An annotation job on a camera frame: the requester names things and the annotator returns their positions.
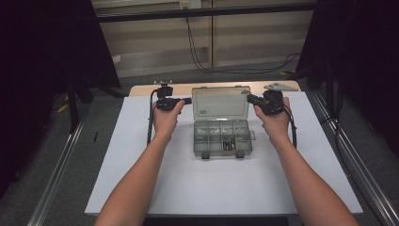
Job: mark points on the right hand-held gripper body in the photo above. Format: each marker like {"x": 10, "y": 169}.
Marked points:
{"x": 272, "y": 102}

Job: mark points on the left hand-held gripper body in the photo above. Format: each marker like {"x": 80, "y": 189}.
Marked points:
{"x": 165, "y": 102}

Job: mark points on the clear grey compartment box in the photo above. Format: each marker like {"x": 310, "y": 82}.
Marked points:
{"x": 219, "y": 106}

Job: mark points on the person's left hand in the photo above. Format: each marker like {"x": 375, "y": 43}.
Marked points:
{"x": 166, "y": 122}

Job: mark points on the person's right hand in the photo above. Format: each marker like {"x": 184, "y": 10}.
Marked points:
{"x": 276, "y": 125}

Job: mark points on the wooden table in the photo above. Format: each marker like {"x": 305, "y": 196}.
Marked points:
{"x": 141, "y": 90}

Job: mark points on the small silver metal parts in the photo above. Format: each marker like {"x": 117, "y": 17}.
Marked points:
{"x": 219, "y": 129}

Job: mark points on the white table cover sheet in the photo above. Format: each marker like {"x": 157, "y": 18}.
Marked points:
{"x": 125, "y": 157}

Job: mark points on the small black floor object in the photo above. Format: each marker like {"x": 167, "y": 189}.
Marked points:
{"x": 95, "y": 137}

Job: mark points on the black horizontal bar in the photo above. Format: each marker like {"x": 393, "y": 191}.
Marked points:
{"x": 204, "y": 12}

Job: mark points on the black metal stand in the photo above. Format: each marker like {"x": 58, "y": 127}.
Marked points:
{"x": 73, "y": 103}

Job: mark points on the black curtain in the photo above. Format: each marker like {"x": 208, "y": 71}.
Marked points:
{"x": 37, "y": 78}
{"x": 360, "y": 62}

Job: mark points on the small yellow floor object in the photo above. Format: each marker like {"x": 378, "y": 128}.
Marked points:
{"x": 62, "y": 108}

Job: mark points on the white wall outlet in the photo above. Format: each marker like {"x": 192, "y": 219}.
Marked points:
{"x": 189, "y": 3}

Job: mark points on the metal floor rail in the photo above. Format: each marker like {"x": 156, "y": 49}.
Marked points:
{"x": 360, "y": 163}
{"x": 53, "y": 179}

